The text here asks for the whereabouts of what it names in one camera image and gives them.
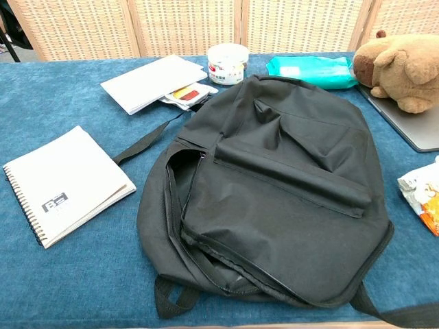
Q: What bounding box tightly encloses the teal wet wipes pack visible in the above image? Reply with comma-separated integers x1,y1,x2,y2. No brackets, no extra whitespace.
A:
266,56,359,91

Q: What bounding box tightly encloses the black fabric backpack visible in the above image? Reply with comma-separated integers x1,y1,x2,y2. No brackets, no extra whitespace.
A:
112,73,439,328

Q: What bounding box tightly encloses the brown capybara plush toy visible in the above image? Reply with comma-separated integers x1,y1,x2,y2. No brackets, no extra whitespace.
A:
352,29,439,114

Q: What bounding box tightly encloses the woven rattan folding screen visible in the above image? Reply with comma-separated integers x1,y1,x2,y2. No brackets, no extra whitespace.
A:
6,0,439,62

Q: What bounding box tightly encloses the clear plastic candy jar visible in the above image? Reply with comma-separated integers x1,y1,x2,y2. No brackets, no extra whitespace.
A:
206,43,250,86

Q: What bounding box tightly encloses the grey closed laptop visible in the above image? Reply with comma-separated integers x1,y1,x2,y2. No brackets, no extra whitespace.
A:
356,84,439,154

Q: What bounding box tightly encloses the white book yellow spine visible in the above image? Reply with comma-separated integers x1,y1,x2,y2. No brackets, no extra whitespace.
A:
99,53,209,116

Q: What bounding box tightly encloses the spiral notebook kraft cover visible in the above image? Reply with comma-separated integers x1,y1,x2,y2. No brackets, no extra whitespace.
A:
2,125,137,249

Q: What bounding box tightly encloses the orange white snack bag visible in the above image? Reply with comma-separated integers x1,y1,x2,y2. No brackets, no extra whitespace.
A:
396,163,439,237

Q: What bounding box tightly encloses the white sachet red yellow print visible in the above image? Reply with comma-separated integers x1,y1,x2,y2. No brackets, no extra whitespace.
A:
159,82,220,111

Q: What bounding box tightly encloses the black tripod stand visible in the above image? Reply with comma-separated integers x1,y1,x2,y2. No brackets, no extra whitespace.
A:
0,0,34,63

